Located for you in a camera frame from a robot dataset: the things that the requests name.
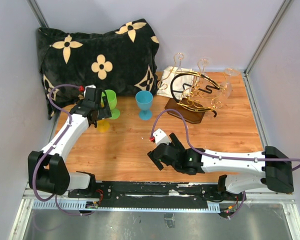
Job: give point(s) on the gold and black wine glass rack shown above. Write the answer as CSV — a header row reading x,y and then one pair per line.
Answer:
x,y
179,87

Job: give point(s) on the black floral plush pillow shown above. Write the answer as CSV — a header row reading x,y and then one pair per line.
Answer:
x,y
122,60

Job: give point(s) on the blue plastic goblet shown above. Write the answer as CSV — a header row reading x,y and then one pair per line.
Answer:
x,y
144,100

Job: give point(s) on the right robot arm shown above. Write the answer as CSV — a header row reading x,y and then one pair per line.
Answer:
x,y
241,171

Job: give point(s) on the tall clear champagne flute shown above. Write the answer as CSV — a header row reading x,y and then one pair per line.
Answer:
x,y
226,86

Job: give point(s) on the brown tinted clear goblet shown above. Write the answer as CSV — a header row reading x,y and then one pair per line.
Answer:
x,y
178,63

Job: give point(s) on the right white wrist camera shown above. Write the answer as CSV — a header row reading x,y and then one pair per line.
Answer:
x,y
160,137

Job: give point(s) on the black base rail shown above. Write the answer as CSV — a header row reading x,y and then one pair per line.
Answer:
x,y
155,196

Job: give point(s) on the yellow plastic goblet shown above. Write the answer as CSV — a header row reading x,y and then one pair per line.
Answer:
x,y
103,126

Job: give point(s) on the green plastic goblet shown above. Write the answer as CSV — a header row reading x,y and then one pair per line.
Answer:
x,y
112,100

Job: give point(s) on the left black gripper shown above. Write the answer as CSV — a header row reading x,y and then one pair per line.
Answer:
x,y
105,111

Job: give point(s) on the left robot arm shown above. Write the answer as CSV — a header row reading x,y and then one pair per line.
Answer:
x,y
47,170

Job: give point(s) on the short clear wine glass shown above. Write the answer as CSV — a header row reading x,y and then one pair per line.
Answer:
x,y
199,82

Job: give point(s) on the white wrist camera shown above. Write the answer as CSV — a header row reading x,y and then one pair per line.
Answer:
x,y
160,137
90,86

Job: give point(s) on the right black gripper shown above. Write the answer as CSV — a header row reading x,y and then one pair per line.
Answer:
x,y
175,142

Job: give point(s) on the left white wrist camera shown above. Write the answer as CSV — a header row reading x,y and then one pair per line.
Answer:
x,y
90,86

